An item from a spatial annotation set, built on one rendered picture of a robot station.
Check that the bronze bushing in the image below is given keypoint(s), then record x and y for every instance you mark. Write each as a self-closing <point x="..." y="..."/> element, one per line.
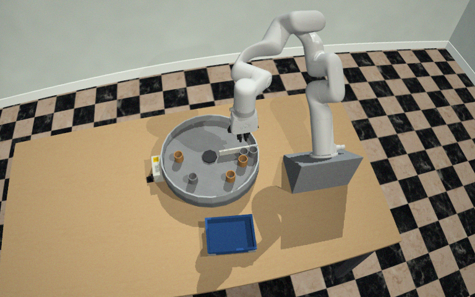
<point x="242" y="164"/>
<point x="180" y="159"/>
<point x="230" y="173"/>

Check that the grey metal ring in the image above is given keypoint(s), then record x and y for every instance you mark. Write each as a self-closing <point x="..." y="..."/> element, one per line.
<point x="253" y="149"/>
<point x="243" y="150"/>
<point x="193" y="181"/>

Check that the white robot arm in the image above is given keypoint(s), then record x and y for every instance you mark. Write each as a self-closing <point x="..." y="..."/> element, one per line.
<point x="318" y="64"/>

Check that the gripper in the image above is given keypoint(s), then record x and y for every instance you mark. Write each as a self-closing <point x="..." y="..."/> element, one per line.
<point x="238" y="126"/>

